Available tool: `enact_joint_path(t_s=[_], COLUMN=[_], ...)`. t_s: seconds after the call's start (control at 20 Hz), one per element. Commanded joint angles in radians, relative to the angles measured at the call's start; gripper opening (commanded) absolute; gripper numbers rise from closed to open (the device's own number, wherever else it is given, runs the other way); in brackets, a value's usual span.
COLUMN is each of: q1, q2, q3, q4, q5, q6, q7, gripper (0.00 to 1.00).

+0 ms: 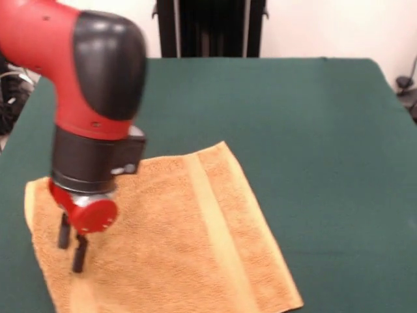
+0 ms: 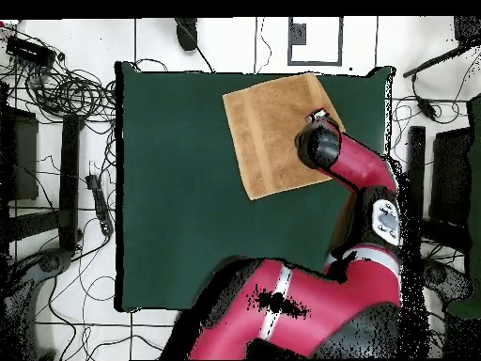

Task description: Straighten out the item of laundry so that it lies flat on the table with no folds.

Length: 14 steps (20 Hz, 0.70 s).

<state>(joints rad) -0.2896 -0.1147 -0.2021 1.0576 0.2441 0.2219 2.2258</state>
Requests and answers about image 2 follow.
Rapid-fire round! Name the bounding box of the thin black cable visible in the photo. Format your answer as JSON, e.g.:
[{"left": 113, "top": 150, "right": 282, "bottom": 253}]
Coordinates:
[{"left": 194, "top": 44, "right": 216, "bottom": 73}]

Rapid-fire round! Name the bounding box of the tan terry towel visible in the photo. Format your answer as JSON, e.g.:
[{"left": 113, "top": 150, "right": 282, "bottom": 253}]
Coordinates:
[{"left": 222, "top": 71, "right": 346, "bottom": 201}]

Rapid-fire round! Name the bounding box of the coiled black cable bundle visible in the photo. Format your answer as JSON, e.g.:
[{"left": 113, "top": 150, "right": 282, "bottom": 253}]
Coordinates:
[{"left": 22, "top": 63, "right": 117, "bottom": 121}]

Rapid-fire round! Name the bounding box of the black stand bar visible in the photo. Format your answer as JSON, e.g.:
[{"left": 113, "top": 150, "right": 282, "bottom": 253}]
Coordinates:
[
  {"left": 57, "top": 113, "right": 85, "bottom": 252},
  {"left": 407, "top": 125, "right": 427, "bottom": 223}
]

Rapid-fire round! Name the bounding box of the person's foot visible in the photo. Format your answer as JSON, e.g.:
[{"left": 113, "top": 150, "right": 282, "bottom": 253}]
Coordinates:
[{"left": 174, "top": 17, "right": 200, "bottom": 52}]

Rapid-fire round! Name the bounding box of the dark green table cloth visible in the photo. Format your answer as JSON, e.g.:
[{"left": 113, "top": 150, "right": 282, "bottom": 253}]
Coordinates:
[{"left": 114, "top": 60, "right": 396, "bottom": 315}]

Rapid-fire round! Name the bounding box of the dark panel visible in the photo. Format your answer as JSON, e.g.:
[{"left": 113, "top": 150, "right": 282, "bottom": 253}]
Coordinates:
[
  {"left": 0, "top": 106, "right": 39, "bottom": 202},
  {"left": 428, "top": 127, "right": 473, "bottom": 228}
]

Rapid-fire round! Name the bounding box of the black electronics box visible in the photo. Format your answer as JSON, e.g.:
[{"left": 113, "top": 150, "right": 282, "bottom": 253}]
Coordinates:
[{"left": 5, "top": 35, "right": 57, "bottom": 69}]

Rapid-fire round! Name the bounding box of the green cloth beside table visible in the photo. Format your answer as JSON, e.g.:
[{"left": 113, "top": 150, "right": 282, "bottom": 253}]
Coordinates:
[{"left": 446, "top": 93, "right": 481, "bottom": 321}]

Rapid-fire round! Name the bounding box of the black power strip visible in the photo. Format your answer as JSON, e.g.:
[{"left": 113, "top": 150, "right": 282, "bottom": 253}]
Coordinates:
[{"left": 85, "top": 173, "right": 115, "bottom": 238}]

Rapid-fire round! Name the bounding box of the dark grey square plate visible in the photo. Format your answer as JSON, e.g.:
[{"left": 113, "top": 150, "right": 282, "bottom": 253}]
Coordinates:
[{"left": 288, "top": 23, "right": 307, "bottom": 46}]

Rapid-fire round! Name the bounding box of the grey stand base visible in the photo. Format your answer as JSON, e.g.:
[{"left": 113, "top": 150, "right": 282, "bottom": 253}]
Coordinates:
[
  {"left": 0, "top": 247, "right": 74, "bottom": 360},
  {"left": 422, "top": 259, "right": 474, "bottom": 302}
]

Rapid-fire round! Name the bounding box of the black tripod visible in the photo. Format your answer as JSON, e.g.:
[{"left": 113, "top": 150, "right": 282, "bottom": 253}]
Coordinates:
[{"left": 402, "top": 15, "right": 481, "bottom": 79}]

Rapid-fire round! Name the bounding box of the black power adapter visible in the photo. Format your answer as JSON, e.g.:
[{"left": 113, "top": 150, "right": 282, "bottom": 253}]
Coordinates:
[{"left": 414, "top": 96, "right": 439, "bottom": 122}]

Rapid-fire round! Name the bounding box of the grey square floor frame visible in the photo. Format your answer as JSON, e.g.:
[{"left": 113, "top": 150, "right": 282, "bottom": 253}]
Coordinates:
[{"left": 287, "top": 16, "right": 344, "bottom": 68}]

